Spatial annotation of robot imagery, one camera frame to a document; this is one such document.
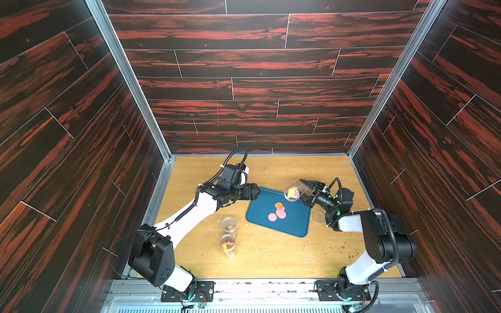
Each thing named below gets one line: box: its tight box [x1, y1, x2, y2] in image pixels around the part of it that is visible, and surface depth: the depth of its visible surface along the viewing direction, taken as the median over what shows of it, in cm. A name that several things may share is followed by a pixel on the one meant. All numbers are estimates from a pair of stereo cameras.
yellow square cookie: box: [287, 186, 297, 199], surface depth 78 cm
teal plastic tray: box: [245, 187, 311, 238], surface depth 95 cm
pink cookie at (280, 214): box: [275, 210, 287, 219], surface depth 96 cm
